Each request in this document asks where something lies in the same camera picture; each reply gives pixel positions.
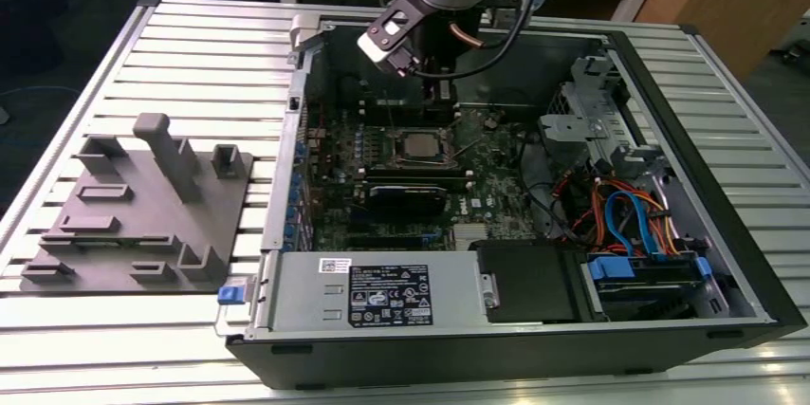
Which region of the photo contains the blue wire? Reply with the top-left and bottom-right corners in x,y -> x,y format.
603,191 -> 666,262

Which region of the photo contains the black graphics card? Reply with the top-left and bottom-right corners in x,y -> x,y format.
364,183 -> 448,217

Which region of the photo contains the silver CPU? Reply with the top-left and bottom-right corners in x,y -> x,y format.
403,132 -> 439,156

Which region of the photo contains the orange wire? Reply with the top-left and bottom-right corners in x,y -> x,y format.
569,176 -> 691,254

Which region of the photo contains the black RAM slot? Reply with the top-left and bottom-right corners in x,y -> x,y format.
364,176 -> 474,190
359,99 -> 462,115
364,166 -> 474,178

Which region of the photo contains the hard disk in blue carrier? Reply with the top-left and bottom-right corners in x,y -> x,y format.
585,252 -> 714,323

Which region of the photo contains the CPU socket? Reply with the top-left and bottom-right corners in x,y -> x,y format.
390,127 -> 462,170

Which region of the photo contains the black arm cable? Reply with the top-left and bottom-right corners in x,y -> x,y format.
407,0 -> 546,79

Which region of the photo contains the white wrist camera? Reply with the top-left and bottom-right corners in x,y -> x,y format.
356,0 -> 424,79

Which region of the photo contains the black expansion slot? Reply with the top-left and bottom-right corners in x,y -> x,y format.
346,233 -> 438,250

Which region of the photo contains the black wire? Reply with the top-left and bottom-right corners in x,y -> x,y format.
516,132 -> 575,241

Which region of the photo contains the black PC case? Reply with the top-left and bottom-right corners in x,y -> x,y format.
214,13 -> 809,391

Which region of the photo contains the silver power supply unit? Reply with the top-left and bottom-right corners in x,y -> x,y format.
250,250 -> 492,333

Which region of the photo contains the green motherboard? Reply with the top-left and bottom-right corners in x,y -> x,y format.
303,103 -> 552,253

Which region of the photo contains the grey parts rack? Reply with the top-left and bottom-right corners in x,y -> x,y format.
17,113 -> 256,295

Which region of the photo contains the metal drive cage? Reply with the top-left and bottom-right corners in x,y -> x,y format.
536,56 -> 675,183

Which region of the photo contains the black drive bay cover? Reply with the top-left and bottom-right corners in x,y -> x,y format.
471,239 -> 609,325

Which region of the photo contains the blue floor cable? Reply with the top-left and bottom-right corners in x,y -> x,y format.
0,84 -> 83,97

